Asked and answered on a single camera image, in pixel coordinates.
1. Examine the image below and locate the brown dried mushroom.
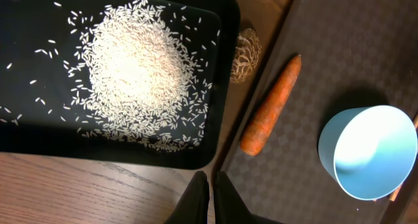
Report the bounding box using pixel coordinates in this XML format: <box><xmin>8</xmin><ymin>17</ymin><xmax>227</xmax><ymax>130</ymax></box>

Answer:
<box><xmin>230</xmin><ymin>28</ymin><xmax>262</xmax><ymax>84</ymax></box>

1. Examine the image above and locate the dark brown serving tray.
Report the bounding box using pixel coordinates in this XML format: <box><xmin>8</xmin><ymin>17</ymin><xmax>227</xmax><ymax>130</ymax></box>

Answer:
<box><xmin>223</xmin><ymin>0</ymin><xmax>417</xmax><ymax>223</ymax></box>

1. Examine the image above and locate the wooden chopstick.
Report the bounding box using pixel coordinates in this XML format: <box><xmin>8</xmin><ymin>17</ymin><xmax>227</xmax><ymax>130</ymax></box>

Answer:
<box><xmin>388</xmin><ymin>115</ymin><xmax>418</xmax><ymax>202</ymax></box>

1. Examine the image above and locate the black waste tray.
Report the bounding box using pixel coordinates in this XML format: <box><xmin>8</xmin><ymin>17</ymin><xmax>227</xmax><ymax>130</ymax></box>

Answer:
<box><xmin>0</xmin><ymin>0</ymin><xmax>242</xmax><ymax>170</ymax></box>

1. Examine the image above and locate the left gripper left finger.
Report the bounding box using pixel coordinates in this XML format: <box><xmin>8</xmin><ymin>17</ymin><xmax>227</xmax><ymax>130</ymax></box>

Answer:
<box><xmin>165</xmin><ymin>171</ymin><xmax>210</xmax><ymax>224</ymax></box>

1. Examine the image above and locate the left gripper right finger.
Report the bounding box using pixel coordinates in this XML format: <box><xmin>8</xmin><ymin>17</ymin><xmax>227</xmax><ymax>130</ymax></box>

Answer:
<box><xmin>213</xmin><ymin>171</ymin><xmax>282</xmax><ymax>224</ymax></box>

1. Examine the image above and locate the orange carrot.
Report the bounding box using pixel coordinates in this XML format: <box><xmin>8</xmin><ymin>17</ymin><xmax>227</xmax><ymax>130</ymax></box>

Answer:
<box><xmin>240</xmin><ymin>55</ymin><xmax>302</xmax><ymax>156</ymax></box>

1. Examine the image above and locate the white rice pile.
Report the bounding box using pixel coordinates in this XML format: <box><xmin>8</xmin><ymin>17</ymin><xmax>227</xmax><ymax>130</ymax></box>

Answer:
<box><xmin>0</xmin><ymin>0</ymin><xmax>221</xmax><ymax>153</ymax></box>

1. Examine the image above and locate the light blue rice bowl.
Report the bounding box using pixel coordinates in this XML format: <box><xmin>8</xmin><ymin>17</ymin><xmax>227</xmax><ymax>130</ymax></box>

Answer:
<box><xmin>317</xmin><ymin>105</ymin><xmax>417</xmax><ymax>200</ymax></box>

